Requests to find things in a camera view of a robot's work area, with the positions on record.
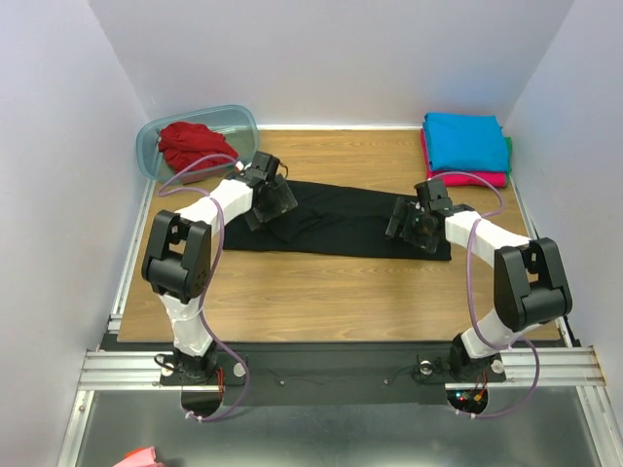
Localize black t shirt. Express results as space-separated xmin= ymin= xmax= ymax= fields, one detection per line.
xmin=224 ymin=181 xmax=452 ymax=262

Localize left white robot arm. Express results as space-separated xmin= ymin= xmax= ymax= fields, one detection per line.
xmin=141 ymin=152 xmax=298 ymax=384

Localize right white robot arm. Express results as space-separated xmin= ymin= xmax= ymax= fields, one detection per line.
xmin=385 ymin=179 xmax=572 ymax=380

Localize clear blue plastic bin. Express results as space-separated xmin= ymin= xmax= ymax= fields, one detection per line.
xmin=135 ymin=105 xmax=259 ymax=182

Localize folded pink t shirt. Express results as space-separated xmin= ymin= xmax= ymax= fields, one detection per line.
xmin=420 ymin=129 xmax=509 ymax=188

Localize folded blue t shirt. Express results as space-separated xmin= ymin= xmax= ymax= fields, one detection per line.
xmin=422 ymin=112 xmax=510 ymax=172

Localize red t shirt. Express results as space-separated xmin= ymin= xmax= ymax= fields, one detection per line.
xmin=158 ymin=121 xmax=238 ymax=173

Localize folded green t shirt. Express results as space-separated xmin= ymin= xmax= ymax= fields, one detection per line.
xmin=504 ymin=136 xmax=513 ymax=175

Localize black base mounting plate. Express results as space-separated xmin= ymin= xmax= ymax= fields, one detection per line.
xmin=155 ymin=341 xmax=505 ymax=413

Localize pink cloth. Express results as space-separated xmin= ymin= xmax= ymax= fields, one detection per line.
xmin=114 ymin=447 xmax=161 ymax=467

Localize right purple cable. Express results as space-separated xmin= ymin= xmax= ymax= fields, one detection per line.
xmin=427 ymin=170 xmax=541 ymax=420

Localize aluminium frame rail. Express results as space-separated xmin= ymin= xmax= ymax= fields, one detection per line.
xmin=76 ymin=347 xmax=171 ymax=390

